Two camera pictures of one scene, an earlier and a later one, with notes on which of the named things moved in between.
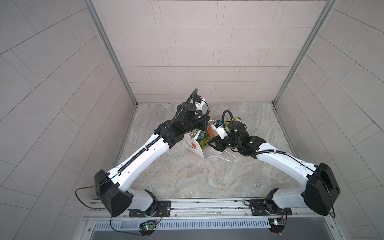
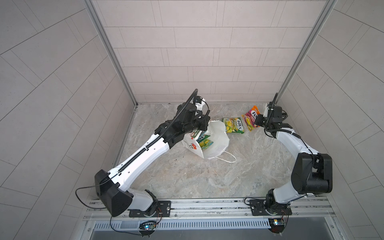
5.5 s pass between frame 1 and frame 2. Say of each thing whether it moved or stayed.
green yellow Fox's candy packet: stayed
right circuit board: stayed
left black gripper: stayed
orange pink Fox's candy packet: moved
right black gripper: moved
